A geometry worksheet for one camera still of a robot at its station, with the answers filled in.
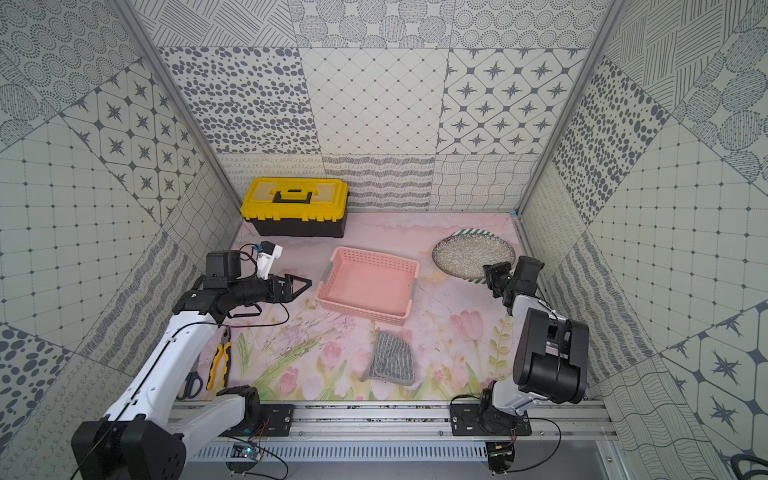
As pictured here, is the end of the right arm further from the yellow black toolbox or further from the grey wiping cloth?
the yellow black toolbox

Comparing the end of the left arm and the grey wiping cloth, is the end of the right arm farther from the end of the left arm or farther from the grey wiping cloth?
the end of the left arm

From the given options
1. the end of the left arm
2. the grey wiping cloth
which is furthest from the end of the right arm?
the end of the left arm

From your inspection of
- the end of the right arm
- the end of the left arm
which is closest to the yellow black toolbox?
the end of the left arm
